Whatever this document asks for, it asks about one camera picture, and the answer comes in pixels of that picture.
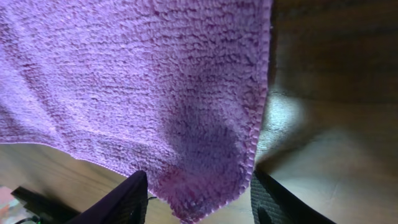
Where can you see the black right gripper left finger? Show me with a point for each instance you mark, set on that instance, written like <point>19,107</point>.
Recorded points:
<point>126,204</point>

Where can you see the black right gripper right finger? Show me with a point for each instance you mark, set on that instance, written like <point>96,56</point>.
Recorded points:
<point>272,203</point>

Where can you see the purple microfiber cloth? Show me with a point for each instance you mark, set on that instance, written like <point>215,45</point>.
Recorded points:
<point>173,88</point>

